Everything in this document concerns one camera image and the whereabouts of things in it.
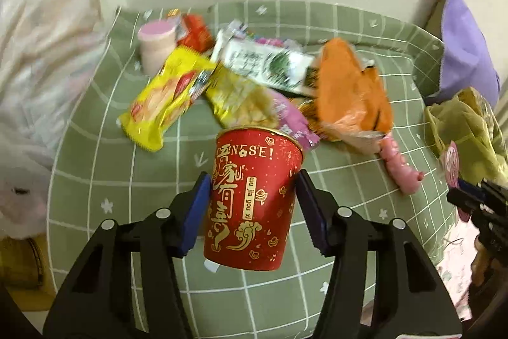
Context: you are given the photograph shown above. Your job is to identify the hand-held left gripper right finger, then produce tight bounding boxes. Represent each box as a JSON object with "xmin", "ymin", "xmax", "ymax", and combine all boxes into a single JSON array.
[{"xmin": 293, "ymin": 169, "xmax": 464, "ymax": 339}]

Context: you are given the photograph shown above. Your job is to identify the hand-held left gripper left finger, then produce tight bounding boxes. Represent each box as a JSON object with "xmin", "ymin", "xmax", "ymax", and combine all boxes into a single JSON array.
[{"xmin": 42, "ymin": 171, "xmax": 213, "ymax": 339}]

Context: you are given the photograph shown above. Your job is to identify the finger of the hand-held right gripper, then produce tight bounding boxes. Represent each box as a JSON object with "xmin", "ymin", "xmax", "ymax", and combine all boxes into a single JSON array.
[
  {"xmin": 472, "ymin": 179, "xmax": 508, "ymax": 264},
  {"xmin": 446, "ymin": 182, "xmax": 487, "ymax": 214}
]

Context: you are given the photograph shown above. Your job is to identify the pink printed wrapper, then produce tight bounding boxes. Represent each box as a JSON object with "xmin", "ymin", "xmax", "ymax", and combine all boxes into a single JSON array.
[{"xmin": 437, "ymin": 140, "xmax": 471, "ymax": 222}]

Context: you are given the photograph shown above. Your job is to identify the red paper cup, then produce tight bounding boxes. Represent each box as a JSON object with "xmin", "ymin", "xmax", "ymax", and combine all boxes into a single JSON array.
[{"xmin": 203, "ymin": 128, "xmax": 304, "ymax": 271}]

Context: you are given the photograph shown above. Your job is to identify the yellow snack packet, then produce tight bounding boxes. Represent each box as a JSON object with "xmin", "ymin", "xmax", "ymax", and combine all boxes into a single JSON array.
[{"xmin": 118, "ymin": 47, "xmax": 217, "ymax": 152}]

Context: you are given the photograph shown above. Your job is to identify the clear yellow chip packet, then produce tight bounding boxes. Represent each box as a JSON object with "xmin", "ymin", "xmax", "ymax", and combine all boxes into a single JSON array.
[{"xmin": 204, "ymin": 65, "xmax": 280, "ymax": 131}]

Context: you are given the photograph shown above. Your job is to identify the orange snack packet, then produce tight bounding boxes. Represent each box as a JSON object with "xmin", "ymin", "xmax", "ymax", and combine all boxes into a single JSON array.
[{"xmin": 313, "ymin": 38, "xmax": 393, "ymax": 155}]

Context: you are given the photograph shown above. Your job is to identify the white green snack wrapper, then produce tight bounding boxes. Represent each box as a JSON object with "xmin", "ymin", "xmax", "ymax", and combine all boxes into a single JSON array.
[{"xmin": 210, "ymin": 31, "xmax": 318, "ymax": 97}]

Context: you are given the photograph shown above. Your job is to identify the lumpy pink sausage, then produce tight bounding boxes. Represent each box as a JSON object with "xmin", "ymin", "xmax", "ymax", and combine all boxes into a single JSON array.
[{"xmin": 377, "ymin": 134, "xmax": 423, "ymax": 196}]

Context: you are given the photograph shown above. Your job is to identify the green checked blanket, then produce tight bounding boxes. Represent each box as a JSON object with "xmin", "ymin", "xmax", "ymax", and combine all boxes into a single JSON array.
[{"xmin": 48, "ymin": 0, "xmax": 457, "ymax": 324}]

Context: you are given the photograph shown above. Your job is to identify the pink snack packet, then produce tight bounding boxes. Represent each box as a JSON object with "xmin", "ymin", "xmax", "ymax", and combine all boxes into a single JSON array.
[{"xmin": 270, "ymin": 91, "xmax": 320, "ymax": 151}]

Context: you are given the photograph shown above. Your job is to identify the purple cloth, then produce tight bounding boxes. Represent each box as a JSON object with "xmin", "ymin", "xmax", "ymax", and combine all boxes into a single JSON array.
[{"xmin": 423, "ymin": 0, "xmax": 501, "ymax": 107}]

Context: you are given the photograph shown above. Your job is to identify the white plush toy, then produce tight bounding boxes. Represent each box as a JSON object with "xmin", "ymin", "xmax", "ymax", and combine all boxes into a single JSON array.
[{"xmin": 0, "ymin": 136, "xmax": 54, "ymax": 238}]

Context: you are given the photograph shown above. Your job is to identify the pink yogurt bottle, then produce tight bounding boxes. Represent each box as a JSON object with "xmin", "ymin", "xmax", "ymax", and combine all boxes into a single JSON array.
[{"xmin": 137, "ymin": 20, "xmax": 178, "ymax": 74}]

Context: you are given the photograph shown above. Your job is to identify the red snack packet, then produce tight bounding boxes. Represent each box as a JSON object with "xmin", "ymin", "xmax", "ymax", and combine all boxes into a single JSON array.
[{"xmin": 175, "ymin": 11, "xmax": 215, "ymax": 54}]

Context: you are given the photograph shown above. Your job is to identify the white plastic bag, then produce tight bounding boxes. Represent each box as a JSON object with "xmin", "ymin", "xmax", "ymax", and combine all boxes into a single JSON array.
[{"xmin": 0, "ymin": 0, "xmax": 108, "ymax": 149}]

